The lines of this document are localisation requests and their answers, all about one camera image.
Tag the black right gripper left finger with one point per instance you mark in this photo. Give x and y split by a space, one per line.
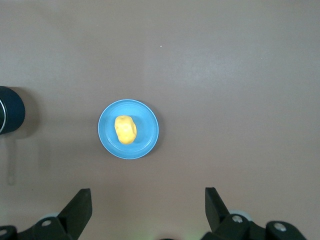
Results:
75 215

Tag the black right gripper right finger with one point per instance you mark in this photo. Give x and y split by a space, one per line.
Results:
217 215

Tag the yellow potato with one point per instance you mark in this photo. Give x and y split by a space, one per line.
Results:
125 130

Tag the brown table mat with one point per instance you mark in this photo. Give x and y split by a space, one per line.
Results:
225 100

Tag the light blue round plate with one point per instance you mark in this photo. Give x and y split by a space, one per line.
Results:
146 120

